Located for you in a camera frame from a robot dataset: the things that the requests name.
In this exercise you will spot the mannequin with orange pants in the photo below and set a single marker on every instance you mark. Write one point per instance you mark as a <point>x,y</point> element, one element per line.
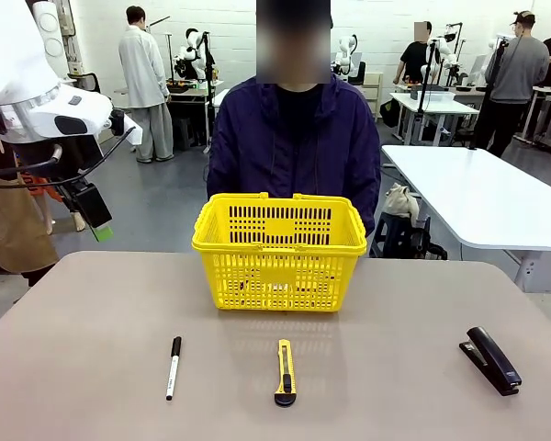
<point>48,211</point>

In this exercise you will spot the beige cloth bag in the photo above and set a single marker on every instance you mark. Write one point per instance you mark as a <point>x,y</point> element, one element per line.
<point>400,202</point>

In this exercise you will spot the white marker black cap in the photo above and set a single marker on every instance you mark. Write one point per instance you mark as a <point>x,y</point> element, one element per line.
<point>173,367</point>

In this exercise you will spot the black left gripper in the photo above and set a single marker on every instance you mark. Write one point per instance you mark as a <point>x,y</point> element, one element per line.
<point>89,206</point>

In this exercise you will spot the beige drawer cabinet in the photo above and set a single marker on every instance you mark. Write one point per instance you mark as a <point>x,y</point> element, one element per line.
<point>373,92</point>

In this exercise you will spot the mannequin with brown apron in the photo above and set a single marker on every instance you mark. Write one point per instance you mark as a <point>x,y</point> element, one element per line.
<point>4,220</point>

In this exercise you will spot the person in white coat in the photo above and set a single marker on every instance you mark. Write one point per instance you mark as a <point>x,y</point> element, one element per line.
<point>142,69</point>

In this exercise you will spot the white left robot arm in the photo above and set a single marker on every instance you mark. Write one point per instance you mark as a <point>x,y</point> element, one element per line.
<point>9,69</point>

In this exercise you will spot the grey background desk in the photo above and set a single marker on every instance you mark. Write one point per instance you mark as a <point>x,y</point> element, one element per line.
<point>188,94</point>

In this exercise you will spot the person in black t-shirt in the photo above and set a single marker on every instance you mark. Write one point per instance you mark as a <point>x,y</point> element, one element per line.
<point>413,55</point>

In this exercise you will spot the yellow utility knife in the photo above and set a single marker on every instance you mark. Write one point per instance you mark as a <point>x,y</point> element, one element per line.
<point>285,372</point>

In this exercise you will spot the white standing air conditioner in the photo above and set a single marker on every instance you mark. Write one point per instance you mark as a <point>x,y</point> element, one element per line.
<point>50,27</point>

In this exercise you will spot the white robot behind tripod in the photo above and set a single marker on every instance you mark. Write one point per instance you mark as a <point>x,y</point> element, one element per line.
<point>447,53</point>

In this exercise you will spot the black camera tripod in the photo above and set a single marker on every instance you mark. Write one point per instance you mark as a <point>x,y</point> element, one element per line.
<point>489,87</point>
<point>424,92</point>

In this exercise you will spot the white black background robot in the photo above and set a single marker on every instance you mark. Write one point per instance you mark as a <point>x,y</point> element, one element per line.
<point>193,55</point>

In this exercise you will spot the black stapler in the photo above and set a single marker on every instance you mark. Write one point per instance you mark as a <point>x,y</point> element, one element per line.
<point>491,358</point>

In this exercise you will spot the black office chair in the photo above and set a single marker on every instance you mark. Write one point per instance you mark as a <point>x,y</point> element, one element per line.
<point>89,80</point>

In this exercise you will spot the black stool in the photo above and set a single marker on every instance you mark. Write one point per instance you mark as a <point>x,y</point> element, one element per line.
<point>395,234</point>

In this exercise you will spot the person in purple jacket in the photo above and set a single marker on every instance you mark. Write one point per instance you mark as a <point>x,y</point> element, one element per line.
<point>294,138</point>

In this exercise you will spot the black hanging bag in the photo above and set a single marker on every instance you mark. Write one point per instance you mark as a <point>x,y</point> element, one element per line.
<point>390,112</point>

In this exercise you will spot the person in grey sweater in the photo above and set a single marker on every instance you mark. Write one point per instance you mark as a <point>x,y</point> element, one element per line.
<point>516,69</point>

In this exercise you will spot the white robot beside cabinet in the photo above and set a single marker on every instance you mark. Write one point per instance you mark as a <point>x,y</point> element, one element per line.
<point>349,53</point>

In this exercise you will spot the yellow plastic shopping basket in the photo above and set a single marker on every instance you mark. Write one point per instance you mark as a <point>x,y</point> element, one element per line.
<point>275,248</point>

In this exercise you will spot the small white background table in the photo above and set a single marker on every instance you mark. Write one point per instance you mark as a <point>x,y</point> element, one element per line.
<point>441,103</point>

